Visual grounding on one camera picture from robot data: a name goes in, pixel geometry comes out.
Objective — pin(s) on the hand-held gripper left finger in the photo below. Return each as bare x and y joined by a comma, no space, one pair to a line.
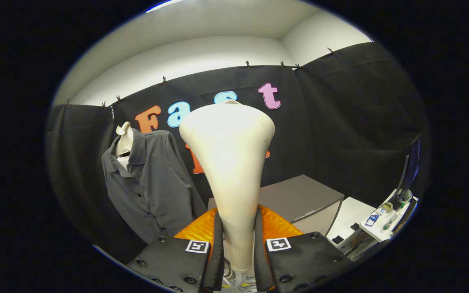
218,264

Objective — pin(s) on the grey collared shirt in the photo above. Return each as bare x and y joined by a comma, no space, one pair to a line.
153,191

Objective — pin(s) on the computer monitor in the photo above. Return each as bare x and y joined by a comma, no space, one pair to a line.
409,167

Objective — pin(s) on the white garment steamer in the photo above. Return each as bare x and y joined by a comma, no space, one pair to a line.
226,162

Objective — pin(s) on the grey cabinet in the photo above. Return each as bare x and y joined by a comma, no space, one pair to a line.
299,195

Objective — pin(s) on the yellow tape roll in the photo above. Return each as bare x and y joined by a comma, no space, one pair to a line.
387,206

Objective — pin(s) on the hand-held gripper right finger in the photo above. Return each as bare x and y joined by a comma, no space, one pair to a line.
259,264

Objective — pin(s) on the white computer desk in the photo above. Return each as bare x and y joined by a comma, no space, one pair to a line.
377,232

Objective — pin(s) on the cream mannequin hanger form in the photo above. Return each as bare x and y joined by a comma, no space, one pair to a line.
125,140

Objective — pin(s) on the clear plastic bag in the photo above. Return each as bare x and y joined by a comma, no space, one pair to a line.
404,196

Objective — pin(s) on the black backdrop cloth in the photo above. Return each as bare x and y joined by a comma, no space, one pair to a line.
340,122

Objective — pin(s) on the clear water bottle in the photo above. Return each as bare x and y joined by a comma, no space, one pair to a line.
390,222

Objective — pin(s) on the small blue item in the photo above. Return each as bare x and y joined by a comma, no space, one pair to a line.
371,220

